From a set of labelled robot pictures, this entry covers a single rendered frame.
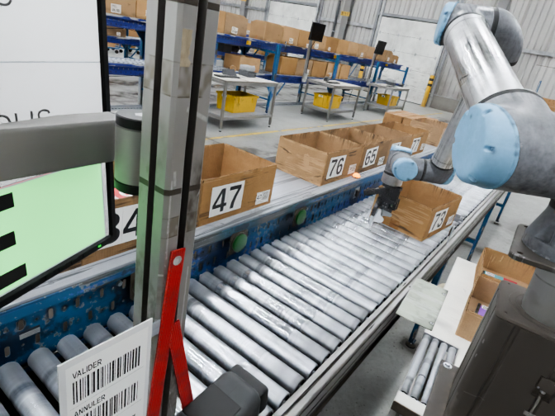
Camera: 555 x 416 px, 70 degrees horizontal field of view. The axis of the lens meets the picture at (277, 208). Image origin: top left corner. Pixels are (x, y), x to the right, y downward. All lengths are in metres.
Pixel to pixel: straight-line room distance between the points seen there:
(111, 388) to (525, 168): 0.68
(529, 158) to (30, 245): 0.71
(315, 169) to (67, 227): 1.58
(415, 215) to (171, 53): 1.73
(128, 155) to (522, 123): 0.63
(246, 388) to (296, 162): 1.54
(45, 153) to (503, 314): 0.84
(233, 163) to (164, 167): 1.37
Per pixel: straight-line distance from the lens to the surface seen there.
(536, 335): 0.95
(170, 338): 0.43
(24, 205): 0.40
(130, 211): 1.13
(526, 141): 0.77
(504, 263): 1.93
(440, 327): 1.42
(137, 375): 0.43
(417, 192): 2.36
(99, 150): 0.41
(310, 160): 1.93
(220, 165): 1.74
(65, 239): 0.44
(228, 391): 0.55
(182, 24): 0.31
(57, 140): 0.38
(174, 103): 0.32
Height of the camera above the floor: 1.50
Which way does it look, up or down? 23 degrees down
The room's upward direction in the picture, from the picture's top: 11 degrees clockwise
